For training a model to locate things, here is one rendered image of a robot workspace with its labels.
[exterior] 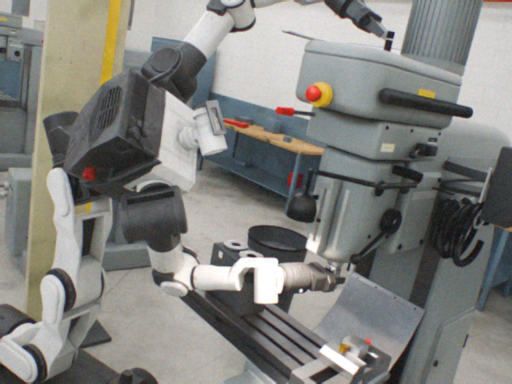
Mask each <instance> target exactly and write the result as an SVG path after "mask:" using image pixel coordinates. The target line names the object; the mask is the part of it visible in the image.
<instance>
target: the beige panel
mask: <svg viewBox="0 0 512 384"><path fill-rule="evenodd" d="M130 3H131V0H47V3H46V23H45V34H44V41H43V45H42V66H41V77H40V88H39V98H38V109H37V121H36V133H35V144H34V164H33V176H32V187H31V198H30V220H29V230H28V253H27V264H26V284H25V306H24V313H25V314H27V315H28V316H30V317H31V318H32V319H34V320H35V321H36V322H40V321H41V320H42V311H43V305H42V294H41V283H42V280H43V278H44V276H45V274H46V272H47V271H48V270H50V269H51V267H52V265H53V263H54V256H55V251H56V243H57V231H56V229H55V226H54V222H53V217H54V203H53V199H52V197H51V196H50V192H49V190H48V188H47V175H48V173H49V172H50V171H51V170H52V166H53V163H52V160H51V159H52V155H51V153H50V145H49V143H48V139H47V136H46V130H45V127H44V124H43V119H44V118H45V117H46V116H48V115H50V114H54V113H57V112H63V111H76V112H78V113H80V111H81V110H82V108H83V107H84V105H85V104H87V102H88V101H89V99H90V98H91V97H92V96H93V94H94V93H95V92H96V91H97V90H98V88H99V87H100V86H101V85H102V84H103V83H104V82H107V81H109V80H111V79H112V78H114V77H116V76H118V75H119V74H121V73H122V64H123V56H124V49H125V42H126V29H127V27H128V22H129V16H130ZM91 204H92V202H91V203H87V204H85V205H81V206H75V207H74V208H75V215H76V214H84V213H88V212H90V209H91ZM105 342H106V343H108V342H112V338H111V337H110V336H109V335H108V333H107V332H106V331H105V330H104V328H103V327H102V326H101V324H100V322H99V321H98V320H97V319H95V321H94V323H93V324H92V326H91V327H90V330H89V331H88V333H87V335H86V337H85V338H84V340H83V341H82V343H81V344H80V346H79V347H80V348H82V349H83V348H87V347H90V346H96V345H98V344H102V343H105Z"/></svg>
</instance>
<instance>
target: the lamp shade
mask: <svg viewBox="0 0 512 384"><path fill-rule="evenodd" d="M316 213H317V204H316V200H315V199H314V198H313V197H312V196H311V195H309V194H308V195H306V194H303V193H301V194H296V195H294V196H293V197H292V199H291V200H290V202H289V205H288V208H287V212H286V216H287V217H288V218H290V219H292V220H294V221H296V222H304V223H312V222H314V221H315V217H316Z"/></svg>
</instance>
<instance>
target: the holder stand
mask: <svg viewBox="0 0 512 384"><path fill-rule="evenodd" d="M240 258H264V257H263V256H262V255H261V254H260V253H257V252H254V251H253V250H252V249H251V248H249V247H248V245H247V244H245V243H244V242H240V241H236V240H234V239H227V241H225V242H218V243H214V246H213V250H212V255H211V260H210V265H212V266H233V265H234V264H235V263H236V262H237V261H238V260H239V259H240ZM253 272H254V268H253V267H251V268H249V270H248V271H247V273H253ZM210 292H211V293H212V294H213V295H214V296H215V297H216V298H217V299H218V300H219V301H220V302H223V303H224V304H225V305H226V306H227V307H228V308H229V309H230V310H231V311H232V312H233V313H234V314H235V315H236V316H241V315H245V314H252V313H257V312H261V311H264V309H265V304H262V303H256V302H254V285H246V284H245V282H244V280H243V285H242V288H241V289H240V290H210Z"/></svg>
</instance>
